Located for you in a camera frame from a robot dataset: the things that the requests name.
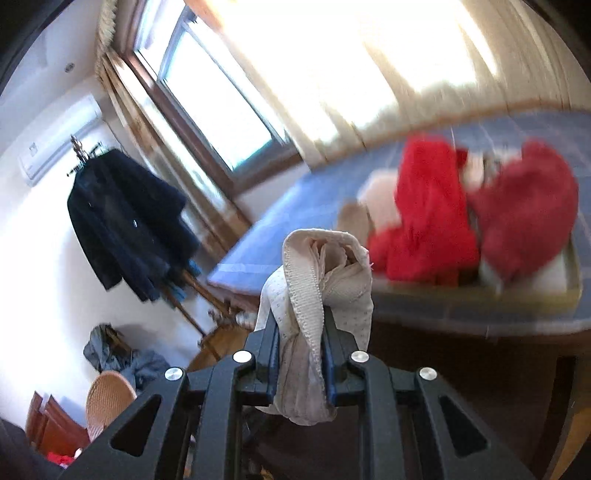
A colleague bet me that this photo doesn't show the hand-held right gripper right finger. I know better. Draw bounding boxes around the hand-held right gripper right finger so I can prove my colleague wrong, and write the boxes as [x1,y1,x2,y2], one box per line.
[321,307,539,480]

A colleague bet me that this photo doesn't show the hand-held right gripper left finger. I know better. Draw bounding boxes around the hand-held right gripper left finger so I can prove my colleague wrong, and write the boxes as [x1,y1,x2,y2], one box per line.
[58,318,282,480]

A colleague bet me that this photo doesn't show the cream dotted underwear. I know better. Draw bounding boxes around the cream dotted underwear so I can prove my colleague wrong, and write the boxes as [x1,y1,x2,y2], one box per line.
[253,227,374,426]

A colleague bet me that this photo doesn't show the beige garment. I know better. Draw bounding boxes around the beige garment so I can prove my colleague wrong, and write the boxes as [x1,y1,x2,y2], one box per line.
[337,203,370,236]

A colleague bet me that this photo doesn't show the bright red garment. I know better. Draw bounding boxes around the bright red garment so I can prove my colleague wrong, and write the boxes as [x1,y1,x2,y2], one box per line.
[367,135,481,286]

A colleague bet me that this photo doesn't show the white pale pink garment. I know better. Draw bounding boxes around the white pale pink garment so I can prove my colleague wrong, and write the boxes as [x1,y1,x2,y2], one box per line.
[358,168,404,232]

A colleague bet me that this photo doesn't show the yellow shallow cardboard box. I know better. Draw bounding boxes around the yellow shallow cardboard box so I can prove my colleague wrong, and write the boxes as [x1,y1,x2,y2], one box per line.
[342,198,583,308]

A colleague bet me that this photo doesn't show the dark red fuzzy garment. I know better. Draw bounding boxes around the dark red fuzzy garment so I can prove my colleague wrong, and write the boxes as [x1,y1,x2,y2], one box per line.
[468,140,580,280]

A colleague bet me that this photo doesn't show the wooden coat rack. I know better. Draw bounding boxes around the wooden coat rack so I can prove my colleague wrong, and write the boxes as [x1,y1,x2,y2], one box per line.
[68,134,259,361]

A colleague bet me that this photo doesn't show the teal garment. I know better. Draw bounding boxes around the teal garment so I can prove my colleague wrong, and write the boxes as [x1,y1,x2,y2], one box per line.
[164,261,201,305]

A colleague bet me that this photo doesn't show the grey blue jacket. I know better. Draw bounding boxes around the grey blue jacket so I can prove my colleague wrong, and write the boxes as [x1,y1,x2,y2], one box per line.
[83,324,169,388]

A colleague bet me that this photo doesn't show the dark wooden desk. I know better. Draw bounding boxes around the dark wooden desk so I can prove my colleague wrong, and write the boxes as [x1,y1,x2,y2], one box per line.
[203,277,591,480]

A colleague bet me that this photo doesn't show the blue checked tablecloth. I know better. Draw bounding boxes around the blue checked tablecloth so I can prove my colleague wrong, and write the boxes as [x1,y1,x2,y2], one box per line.
[205,108,591,333]

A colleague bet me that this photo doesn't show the wicker basket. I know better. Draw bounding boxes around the wicker basket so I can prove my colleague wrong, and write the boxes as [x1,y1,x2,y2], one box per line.
[85,370,138,441]

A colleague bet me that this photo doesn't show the dark blue coat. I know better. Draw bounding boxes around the dark blue coat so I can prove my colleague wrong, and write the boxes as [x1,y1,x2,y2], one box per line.
[67,148,201,303]

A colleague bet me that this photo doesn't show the brown wooden furniture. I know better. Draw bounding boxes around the brown wooden furniture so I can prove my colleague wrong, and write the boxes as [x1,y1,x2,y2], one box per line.
[25,391,90,457]

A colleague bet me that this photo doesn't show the brown framed window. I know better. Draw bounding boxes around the brown framed window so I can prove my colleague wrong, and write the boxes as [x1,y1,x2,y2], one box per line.
[122,0,305,195]

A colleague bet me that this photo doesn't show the white air conditioner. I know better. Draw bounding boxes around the white air conditioner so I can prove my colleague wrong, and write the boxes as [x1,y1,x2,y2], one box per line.
[17,95,103,188]

